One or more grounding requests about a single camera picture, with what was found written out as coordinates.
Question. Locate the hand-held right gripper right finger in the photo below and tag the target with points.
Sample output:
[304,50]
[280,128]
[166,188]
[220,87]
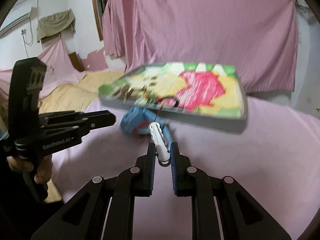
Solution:
[173,170]

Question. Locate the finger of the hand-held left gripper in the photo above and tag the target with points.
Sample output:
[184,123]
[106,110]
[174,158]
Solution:
[100,118]
[75,133]

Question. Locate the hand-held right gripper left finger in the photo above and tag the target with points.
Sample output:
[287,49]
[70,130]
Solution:
[152,170]

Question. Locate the white hair clip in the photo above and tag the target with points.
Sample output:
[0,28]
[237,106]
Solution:
[157,140]

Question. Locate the grey tray with colourful lining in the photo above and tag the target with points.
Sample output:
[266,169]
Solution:
[200,85]

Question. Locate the person's left forearm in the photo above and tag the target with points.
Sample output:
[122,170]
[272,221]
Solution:
[15,205]

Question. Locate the person's left hand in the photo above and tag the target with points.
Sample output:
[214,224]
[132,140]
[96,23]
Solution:
[42,170]

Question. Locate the blue wrist watch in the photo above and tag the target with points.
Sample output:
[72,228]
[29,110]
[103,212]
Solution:
[135,120]

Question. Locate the yellow bedspread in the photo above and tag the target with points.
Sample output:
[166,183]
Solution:
[75,90]

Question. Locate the pink embroidered sheet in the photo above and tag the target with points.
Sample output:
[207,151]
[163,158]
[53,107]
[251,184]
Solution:
[57,60]

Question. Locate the dark wooden headboard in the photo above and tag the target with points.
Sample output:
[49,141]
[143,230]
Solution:
[76,62]

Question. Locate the lavender table cloth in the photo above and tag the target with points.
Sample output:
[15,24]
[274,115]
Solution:
[250,160]

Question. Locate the white air conditioner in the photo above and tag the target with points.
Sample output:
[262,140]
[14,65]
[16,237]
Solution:
[15,21]

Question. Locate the olive towel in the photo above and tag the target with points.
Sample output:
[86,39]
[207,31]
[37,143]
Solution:
[55,22]

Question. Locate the tied pink curtain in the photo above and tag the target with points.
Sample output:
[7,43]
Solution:
[112,30]

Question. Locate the large pink curtain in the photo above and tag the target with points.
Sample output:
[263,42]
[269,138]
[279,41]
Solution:
[200,30]

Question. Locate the brown window frame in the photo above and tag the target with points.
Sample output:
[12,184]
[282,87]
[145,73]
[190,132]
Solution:
[98,17]

